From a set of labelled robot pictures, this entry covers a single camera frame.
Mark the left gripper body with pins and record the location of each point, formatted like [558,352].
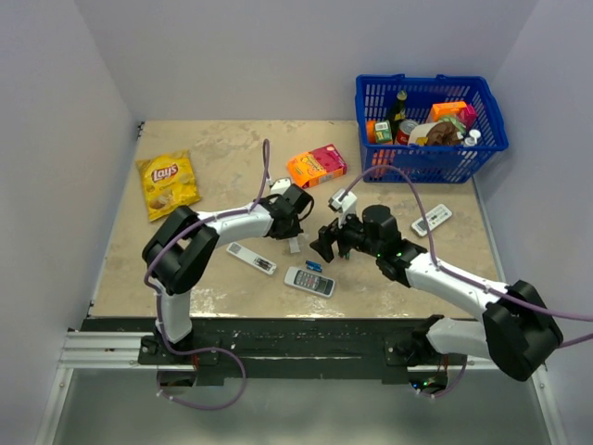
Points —
[293,230]

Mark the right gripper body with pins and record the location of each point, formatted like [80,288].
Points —
[350,236]

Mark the white battery cover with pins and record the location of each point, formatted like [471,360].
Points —
[294,245]

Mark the white long remote control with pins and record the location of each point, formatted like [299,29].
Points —
[249,257]

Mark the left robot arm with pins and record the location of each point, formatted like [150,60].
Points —
[178,253]

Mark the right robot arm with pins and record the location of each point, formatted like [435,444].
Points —
[509,325]

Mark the grey-faced remote control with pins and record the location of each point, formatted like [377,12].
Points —
[310,282]

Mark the small white remote control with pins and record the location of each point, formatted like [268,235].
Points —
[433,219]

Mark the blue battery left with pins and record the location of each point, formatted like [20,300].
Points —
[314,268]

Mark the orange pink sponge box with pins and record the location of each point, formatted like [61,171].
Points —
[317,166]

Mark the green yellow carton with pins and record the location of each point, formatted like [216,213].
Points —
[382,132]

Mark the yellow Lays chips bag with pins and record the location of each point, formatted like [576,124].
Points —
[168,181]

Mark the dark glass bottle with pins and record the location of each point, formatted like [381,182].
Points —
[397,113]

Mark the brown snack packet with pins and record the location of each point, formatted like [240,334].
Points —
[441,133]

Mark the blue plastic basket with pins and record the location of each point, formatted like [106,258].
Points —
[375,96]

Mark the white bottle cap item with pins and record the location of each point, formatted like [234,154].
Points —
[472,138]

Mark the orange pink box in basket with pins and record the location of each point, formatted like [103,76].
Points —
[459,113]

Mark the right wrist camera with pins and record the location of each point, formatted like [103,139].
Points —
[343,203]

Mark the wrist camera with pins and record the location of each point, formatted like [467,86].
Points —
[343,203]
[280,186]

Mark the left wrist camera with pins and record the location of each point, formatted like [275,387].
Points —
[280,186]

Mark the black table front rail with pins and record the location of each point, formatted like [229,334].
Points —
[287,348]

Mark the aluminium frame rail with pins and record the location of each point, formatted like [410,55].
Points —
[100,350]

